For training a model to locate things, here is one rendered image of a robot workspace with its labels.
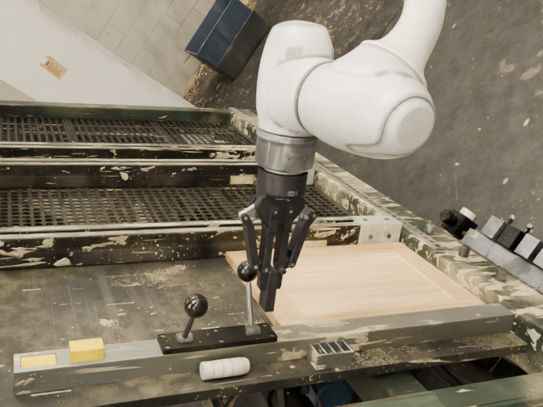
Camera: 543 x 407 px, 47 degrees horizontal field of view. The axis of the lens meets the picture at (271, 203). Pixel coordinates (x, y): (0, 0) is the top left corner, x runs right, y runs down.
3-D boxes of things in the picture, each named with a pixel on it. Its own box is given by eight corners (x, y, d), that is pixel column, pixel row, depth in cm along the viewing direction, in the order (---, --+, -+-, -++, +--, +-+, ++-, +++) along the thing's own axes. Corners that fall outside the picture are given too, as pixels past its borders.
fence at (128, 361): (511, 331, 129) (515, 314, 127) (14, 396, 92) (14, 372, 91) (494, 319, 133) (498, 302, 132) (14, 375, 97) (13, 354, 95)
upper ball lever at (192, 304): (195, 351, 103) (213, 308, 94) (173, 354, 102) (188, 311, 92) (191, 330, 105) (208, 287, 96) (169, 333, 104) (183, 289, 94)
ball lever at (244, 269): (266, 337, 106) (261, 258, 108) (246, 340, 105) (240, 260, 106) (258, 336, 110) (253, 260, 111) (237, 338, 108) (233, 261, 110)
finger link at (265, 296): (274, 273, 98) (270, 273, 97) (269, 312, 100) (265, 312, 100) (267, 265, 100) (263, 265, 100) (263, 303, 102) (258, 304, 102)
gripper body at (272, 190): (266, 174, 89) (259, 235, 92) (319, 174, 92) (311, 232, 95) (248, 160, 95) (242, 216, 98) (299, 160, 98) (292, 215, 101)
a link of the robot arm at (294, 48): (238, 122, 93) (289, 144, 82) (249, 14, 87) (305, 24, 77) (296, 120, 99) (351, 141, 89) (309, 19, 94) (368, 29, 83)
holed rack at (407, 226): (444, 249, 155) (445, 246, 155) (435, 249, 154) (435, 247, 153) (234, 108, 297) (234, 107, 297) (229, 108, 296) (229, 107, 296)
